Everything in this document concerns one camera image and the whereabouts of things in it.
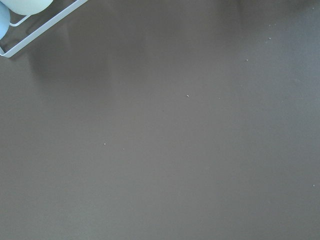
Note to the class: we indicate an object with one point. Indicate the mint green cup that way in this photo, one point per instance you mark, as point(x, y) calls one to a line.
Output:
point(27, 7)

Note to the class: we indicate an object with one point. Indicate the light blue cup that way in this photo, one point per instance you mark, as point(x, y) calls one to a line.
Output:
point(5, 18)

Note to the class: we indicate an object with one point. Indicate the white wire cup rack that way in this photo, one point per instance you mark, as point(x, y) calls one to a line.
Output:
point(43, 28)

